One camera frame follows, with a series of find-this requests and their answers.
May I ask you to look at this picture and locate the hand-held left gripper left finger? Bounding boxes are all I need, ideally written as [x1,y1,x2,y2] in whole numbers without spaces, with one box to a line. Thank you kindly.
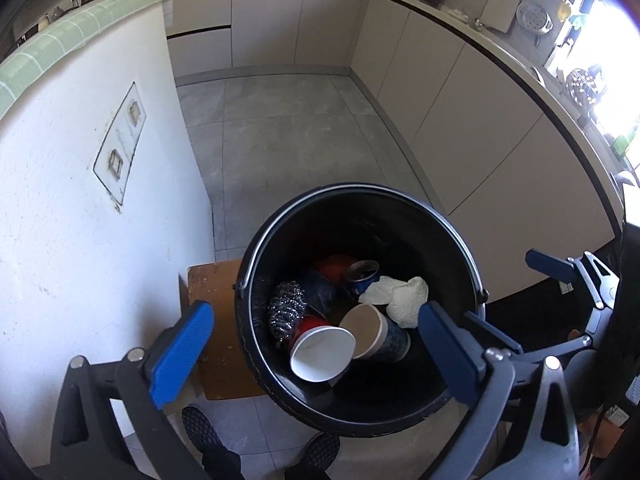
[50,300,216,480]

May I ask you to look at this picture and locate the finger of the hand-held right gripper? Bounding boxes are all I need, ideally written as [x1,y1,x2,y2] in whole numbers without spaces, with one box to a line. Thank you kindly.
[525,249,620,311]
[462,310,610,365]

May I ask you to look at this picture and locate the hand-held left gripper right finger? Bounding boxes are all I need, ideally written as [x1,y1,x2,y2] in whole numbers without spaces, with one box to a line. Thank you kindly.
[417,301,581,480]

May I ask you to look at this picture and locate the white and blue paper cup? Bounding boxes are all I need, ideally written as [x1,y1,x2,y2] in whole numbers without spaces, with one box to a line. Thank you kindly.
[338,303,412,363]

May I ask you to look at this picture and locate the white paper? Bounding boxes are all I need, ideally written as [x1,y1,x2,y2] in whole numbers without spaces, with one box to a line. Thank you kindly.
[358,275,430,330]

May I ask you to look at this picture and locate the blue drink can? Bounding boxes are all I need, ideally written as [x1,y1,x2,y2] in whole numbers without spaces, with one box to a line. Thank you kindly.
[342,259,382,301]

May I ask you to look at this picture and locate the steel wool scrubber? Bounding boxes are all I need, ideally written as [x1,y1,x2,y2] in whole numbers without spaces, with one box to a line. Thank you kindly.
[267,281,307,348]

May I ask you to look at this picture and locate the red paper cup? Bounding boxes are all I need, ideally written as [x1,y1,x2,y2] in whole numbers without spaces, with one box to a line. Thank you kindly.
[290,315,357,384]

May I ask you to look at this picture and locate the black round bin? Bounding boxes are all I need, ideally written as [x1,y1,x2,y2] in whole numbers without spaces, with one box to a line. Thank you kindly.
[234,183,488,437]

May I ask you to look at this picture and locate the red plastic bag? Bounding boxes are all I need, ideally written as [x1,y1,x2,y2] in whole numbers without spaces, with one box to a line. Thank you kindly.
[314,255,358,283]

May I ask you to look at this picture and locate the person's right hand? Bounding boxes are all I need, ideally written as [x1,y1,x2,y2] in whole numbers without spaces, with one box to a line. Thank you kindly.
[577,411,630,467]

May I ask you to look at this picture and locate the wooden stool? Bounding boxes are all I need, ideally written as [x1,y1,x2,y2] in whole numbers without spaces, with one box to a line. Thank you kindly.
[186,259,273,401]

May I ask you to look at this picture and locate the person's dark trouser leg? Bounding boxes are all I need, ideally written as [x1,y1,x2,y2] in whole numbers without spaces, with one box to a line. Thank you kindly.
[200,447,243,480]

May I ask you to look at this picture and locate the white kitchen island base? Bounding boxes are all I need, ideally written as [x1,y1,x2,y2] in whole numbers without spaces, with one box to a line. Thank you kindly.
[0,0,216,466]

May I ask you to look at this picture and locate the beige lower cabinets with counter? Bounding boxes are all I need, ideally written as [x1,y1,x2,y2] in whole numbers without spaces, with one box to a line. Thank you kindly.
[165,0,640,306]

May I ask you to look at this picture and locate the dark metal colander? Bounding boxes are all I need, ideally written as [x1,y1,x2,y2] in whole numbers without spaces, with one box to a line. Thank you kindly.
[565,67,606,108]

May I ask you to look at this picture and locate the island socket plate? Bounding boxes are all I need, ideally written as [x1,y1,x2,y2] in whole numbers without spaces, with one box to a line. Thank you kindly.
[93,81,148,207]

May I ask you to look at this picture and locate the bright window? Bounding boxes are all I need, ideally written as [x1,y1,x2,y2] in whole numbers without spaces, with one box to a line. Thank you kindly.
[545,0,640,161]

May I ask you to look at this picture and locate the metal steamer plate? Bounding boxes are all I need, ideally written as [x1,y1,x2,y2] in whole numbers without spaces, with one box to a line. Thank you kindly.
[515,1,555,36]

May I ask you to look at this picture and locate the white cutting board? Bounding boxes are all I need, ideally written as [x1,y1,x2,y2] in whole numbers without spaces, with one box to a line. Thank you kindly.
[480,0,523,33]

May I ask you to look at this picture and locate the green checkered tablecloth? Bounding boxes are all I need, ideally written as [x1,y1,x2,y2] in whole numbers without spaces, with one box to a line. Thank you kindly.
[0,0,193,121]

